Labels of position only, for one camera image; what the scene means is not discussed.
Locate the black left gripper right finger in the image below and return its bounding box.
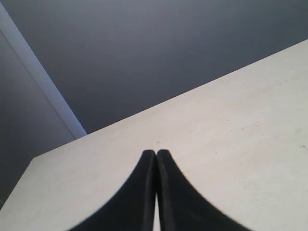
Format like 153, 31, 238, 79
157, 149, 241, 231

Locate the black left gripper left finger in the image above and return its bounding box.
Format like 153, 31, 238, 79
71, 150, 156, 231

